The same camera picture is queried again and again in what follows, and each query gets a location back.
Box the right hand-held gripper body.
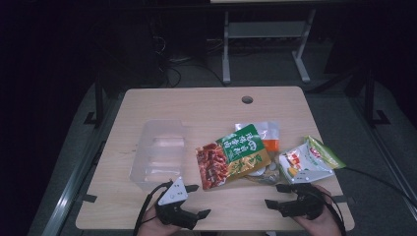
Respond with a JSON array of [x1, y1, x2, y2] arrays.
[[278, 168, 336, 221]]

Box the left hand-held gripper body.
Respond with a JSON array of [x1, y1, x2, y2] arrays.
[[154, 176, 200, 230]]

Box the clear plastic container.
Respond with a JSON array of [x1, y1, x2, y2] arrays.
[[129, 119, 189, 192]]

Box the green and red food packet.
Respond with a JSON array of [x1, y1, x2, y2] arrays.
[[195, 123, 272, 191]]

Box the orange and clear food packet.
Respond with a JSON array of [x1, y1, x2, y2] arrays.
[[234, 121, 282, 186]]

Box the person's right hand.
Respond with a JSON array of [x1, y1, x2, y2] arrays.
[[293, 184, 344, 236]]

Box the person's left hand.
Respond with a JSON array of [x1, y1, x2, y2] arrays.
[[137, 205, 181, 236]]

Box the white and green snack packet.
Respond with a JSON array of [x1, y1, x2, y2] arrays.
[[278, 135, 347, 185]]

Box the black metal stand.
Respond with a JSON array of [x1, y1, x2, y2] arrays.
[[84, 73, 106, 129], [362, 67, 391, 128]]

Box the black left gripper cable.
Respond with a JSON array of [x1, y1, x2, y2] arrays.
[[132, 180, 173, 236]]

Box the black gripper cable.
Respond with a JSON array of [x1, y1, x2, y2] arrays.
[[306, 189, 348, 236], [132, 180, 173, 236]]

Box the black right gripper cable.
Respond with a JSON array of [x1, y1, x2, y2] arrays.
[[306, 189, 348, 236]]

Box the black cable on floor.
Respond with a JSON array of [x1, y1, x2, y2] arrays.
[[343, 166, 417, 208]]

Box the grey metal rail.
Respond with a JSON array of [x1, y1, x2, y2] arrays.
[[357, 107, 417, 206], [40, 139, 111, 236]]

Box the black floor cables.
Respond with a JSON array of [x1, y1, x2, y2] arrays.
[[153, 35, 227, 88]]

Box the grey metal desk frame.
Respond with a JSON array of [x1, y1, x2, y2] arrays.
[[221, 9, 317, 85]]

